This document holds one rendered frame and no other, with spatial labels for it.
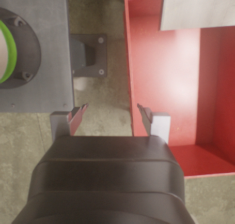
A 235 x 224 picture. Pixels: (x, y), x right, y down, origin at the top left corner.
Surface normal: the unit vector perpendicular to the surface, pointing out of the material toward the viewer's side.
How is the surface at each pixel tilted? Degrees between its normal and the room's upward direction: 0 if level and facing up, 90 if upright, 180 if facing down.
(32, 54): 66
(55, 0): 0
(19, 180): 0
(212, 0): 30
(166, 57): 0
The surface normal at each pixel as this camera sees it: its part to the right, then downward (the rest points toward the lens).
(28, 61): 0.89, 0.37
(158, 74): 0.00, 0.28
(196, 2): 0.04, 0.72
